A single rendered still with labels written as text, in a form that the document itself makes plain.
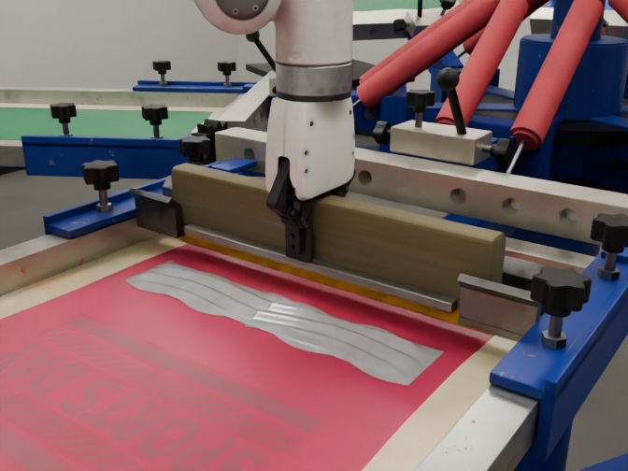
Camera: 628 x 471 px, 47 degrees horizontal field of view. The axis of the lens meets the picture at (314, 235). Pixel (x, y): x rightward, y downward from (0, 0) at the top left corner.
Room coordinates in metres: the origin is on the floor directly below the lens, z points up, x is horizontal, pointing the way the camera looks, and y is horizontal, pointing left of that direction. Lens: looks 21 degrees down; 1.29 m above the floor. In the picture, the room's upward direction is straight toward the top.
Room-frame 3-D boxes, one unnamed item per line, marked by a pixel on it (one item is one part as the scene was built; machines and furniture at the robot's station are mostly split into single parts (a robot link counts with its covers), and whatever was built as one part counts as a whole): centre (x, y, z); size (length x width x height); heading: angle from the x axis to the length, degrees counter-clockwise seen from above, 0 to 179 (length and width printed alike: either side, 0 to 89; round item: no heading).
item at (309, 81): (0.72, 0.00, 1.18); 0.09 x 0.07 x 0.03; 144
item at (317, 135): (0.71, 0.00, 1.12); 0.10 x 0.08 x 0.11; 144
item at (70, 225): (0.90, 0.21, 0.98); 0.30 x 0.05 x 0.07; 144
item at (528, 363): (0.57, -0.24, 0.98); 0.30 x 0.05 x 0.07; 144
